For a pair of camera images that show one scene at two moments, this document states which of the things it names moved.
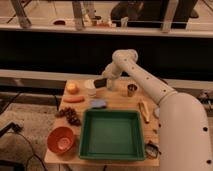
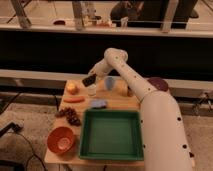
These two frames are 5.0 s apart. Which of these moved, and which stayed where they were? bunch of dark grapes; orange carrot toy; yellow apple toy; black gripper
Moved: black gripper
Stayed: orange carrot toy; bunch of dark grapes; yellow apple toy
